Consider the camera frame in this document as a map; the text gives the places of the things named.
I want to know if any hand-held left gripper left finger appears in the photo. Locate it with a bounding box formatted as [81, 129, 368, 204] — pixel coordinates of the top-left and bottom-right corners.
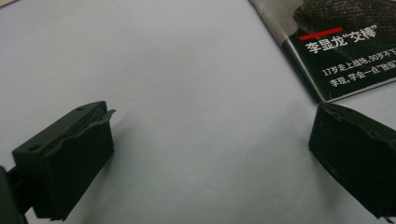
[11, 100, 117, 221]

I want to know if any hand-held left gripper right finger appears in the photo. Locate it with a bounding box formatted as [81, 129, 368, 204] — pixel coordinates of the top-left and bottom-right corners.
[307, 102, 396, 219]

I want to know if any black and white magazine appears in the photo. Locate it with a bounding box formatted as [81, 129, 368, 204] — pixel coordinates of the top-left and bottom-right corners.
[249, 0, 396, 105]

